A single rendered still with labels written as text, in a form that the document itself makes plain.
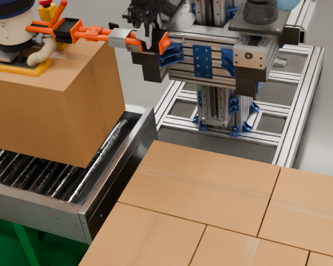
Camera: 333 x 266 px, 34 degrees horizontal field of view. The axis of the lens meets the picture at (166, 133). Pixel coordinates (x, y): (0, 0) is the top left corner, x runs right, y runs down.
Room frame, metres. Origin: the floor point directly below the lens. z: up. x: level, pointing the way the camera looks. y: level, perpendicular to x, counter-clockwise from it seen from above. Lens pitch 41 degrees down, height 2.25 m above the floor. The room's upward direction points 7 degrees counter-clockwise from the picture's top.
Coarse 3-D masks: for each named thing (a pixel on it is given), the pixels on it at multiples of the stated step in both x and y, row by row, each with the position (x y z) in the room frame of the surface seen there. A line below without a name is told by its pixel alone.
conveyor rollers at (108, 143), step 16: (112, 144) 1.93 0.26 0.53; (0, 160) 1.90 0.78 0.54; (16, 160) 1.88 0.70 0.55; (32, 160) 1.87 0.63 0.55; (96, 160) 1.81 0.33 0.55; (0, 176) 1.79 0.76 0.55; (32, 176) 1.80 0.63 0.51; (48, 176) 1.76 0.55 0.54; (64, 176) 1.74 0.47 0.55; (80, 176) 1.72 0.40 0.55; (48, 192) 1.65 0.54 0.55; (80, 192) 1.65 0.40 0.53
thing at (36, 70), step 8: (16, 56) 1.87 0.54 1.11; (24, 56) 1.86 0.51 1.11; (0, 64) 1.83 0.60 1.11; (8, 64) 1.82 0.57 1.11; (16, 64) 1.81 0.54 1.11; (24, 64) 1.80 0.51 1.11; (40, 64) 1.80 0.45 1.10; (48, 64) 1.80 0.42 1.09; (16, 72) 1.78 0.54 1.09; (24, 72) 1.76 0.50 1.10; (32, 72) 1.75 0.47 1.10; (40, 72) 1.75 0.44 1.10
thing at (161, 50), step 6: (156, 36) 1.67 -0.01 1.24; (162, 36) 1.66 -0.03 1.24; (138, 42) 1.66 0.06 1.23; (144, 42) 1.66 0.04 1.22; (156, 42) 1.64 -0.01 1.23; (162, 42) 1.64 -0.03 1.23; (144, 48) 1.66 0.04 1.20; (150, 48) 1.65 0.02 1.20; (156, 48) 1.64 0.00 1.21; (162, 48) 1.63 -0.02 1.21
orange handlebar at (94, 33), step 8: (40, 24) 1.90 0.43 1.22; (48, 24) 1.88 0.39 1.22; (40, 32) 1.85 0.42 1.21; (48, 32) 1.84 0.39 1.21; (80, 32) 1.79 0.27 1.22; (88, 32) 1.77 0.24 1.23; (96, 32) 1.77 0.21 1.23; (104, 32) 1.78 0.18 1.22; (88, 40) 1.76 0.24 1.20; (96, 40) 1.75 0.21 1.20; (104, 40) 1.73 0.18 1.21; (128, 40) 1.69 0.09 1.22; (136, 40) 1.68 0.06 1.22; (168, 40) 1.66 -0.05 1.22
